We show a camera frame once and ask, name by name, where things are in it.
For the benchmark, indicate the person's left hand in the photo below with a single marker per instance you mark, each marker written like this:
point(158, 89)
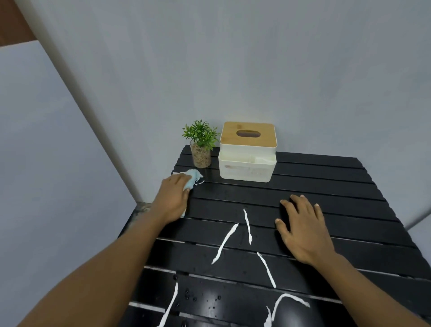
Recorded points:
point(170, 200)

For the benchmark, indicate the bamboo tissue box lid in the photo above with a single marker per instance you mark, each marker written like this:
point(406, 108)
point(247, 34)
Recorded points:
point(248, 134)

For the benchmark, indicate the small green plant glass pot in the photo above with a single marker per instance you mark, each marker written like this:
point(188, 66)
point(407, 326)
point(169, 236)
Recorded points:
point(201, 148)

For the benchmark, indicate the person's left thumb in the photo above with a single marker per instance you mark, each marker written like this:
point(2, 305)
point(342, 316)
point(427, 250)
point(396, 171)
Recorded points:
point(187, 197)

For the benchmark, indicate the person's right hand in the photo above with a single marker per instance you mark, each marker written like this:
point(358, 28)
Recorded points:
point(308, 235)

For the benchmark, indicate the white tissue box organizer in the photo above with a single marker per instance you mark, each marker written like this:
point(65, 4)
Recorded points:
point(247, 165)

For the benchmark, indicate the person's right middle finger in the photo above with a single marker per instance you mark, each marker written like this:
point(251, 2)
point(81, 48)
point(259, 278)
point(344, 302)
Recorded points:
point(301, 205)

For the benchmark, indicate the person's right forearm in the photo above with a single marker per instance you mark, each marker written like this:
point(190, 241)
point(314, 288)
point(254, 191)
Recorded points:
point(363, 291)

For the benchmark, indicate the person's right thumb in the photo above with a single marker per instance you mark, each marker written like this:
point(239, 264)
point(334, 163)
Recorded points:
point(282, 227)

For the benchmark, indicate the light blue cleaning cloth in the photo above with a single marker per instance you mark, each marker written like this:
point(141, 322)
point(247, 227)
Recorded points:
point(195, 176)

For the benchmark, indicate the scattered white paper strips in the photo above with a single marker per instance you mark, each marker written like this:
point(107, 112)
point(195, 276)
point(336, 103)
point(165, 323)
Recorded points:
point(225, 243)

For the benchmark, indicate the person's left forearm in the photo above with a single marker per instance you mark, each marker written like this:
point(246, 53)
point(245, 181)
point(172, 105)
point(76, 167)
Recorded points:
point(111, 266)

